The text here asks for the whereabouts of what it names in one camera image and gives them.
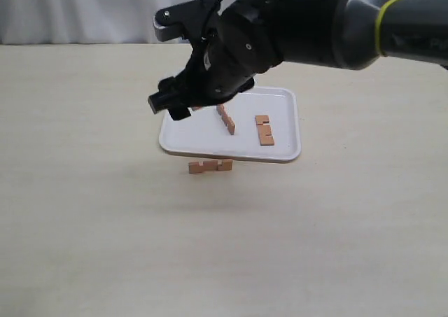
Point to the white curtain backdrop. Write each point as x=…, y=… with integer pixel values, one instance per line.
x=79, y=21

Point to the white plastic tray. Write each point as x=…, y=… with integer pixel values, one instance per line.
x=204, y=134

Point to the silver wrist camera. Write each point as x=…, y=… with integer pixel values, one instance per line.
x=184, y=20

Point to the notched wooden bar four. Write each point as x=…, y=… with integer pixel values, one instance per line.
x=196, y=108

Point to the notched wooden bar two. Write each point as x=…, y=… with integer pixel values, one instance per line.
x=264, y=130

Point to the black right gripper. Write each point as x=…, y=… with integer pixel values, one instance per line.
x=237, y=49

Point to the notched wooden bar one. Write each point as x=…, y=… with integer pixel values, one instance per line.
x=227, y=120

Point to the notched wooden bar three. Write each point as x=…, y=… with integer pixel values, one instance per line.
x=200, y=167

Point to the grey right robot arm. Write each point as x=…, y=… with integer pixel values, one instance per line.
x=346, y=34

